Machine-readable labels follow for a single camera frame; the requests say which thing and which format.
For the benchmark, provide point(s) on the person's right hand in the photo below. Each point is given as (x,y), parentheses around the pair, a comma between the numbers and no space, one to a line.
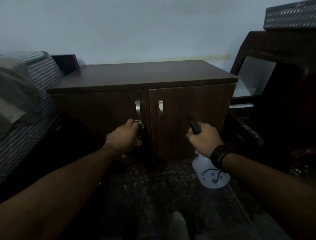
(206,143)

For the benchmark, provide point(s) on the person's left hand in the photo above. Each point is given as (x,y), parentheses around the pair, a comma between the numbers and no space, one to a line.
(122,139)

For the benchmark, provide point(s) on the checkered cleaning cloth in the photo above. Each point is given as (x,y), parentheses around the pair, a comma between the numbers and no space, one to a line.
(140,128)

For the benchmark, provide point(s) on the white spray bottle black trigger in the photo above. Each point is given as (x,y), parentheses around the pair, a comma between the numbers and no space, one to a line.
(209,175)

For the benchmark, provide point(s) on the person's right forearm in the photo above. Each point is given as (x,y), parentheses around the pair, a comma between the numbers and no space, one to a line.
(276,188)

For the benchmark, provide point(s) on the person's left forearm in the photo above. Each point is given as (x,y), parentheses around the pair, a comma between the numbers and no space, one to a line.
(54,197)

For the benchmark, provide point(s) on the brown wooden cabinet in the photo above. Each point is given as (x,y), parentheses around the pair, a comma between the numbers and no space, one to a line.
(148,74)

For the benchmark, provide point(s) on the black wristwatch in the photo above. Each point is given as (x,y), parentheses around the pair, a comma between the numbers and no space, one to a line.
(219,157)

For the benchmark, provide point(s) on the black mesh chair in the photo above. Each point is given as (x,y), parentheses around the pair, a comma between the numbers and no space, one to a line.
(284,111)

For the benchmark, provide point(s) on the white shoe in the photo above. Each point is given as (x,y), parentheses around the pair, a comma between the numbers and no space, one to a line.
(179,227)

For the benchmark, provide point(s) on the striped quilted mattress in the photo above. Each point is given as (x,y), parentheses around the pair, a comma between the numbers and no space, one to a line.
(47,71)

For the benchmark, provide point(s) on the tan bed sheet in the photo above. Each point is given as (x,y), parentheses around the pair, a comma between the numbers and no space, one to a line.
(14,86)

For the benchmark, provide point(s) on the grey woven pattern box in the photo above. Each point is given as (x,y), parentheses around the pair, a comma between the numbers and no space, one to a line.
(291,17)

